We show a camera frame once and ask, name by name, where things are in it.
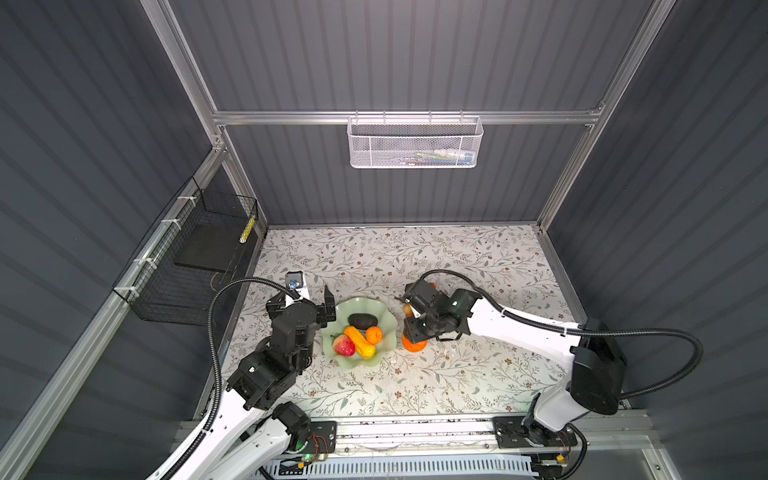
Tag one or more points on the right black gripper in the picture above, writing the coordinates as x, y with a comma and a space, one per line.
410, 334

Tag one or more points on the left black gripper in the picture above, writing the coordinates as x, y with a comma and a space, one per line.
319, 316

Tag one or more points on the large fake orange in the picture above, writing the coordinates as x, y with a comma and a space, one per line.
413, 346

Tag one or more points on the green wavy fruit bowl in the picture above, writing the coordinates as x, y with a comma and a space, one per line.
364, 332

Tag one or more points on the red yellow fake apple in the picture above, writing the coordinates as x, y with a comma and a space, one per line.
344, 346

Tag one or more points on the small fake orange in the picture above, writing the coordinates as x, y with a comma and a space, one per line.
374, 335

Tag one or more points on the dark fake avocado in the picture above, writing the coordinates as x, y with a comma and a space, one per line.
362, 321

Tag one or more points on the yellow fake squash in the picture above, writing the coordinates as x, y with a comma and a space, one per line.
363, 348

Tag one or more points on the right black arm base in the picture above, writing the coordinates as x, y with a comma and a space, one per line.
516, 431

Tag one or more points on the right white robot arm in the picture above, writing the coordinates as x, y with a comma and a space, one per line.
592, 361

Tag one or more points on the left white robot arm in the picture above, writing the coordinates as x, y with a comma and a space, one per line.
253, 390

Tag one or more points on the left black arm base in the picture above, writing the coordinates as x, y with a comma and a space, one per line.
315, 437

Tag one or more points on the yellow tube in basket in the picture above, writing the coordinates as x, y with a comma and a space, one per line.
246, 232

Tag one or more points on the white vented panel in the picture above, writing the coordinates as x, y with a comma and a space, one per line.
406, 467

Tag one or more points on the tubes in white basket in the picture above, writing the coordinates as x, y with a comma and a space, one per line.
440, 157

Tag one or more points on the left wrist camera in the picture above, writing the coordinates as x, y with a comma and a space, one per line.
296, 280

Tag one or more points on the black wire wall basket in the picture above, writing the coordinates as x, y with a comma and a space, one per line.
193, 252

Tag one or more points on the white wire mesh basket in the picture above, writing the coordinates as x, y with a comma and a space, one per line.
377, 141

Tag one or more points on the aluminium mounting rail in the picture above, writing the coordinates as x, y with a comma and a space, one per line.
430, 435

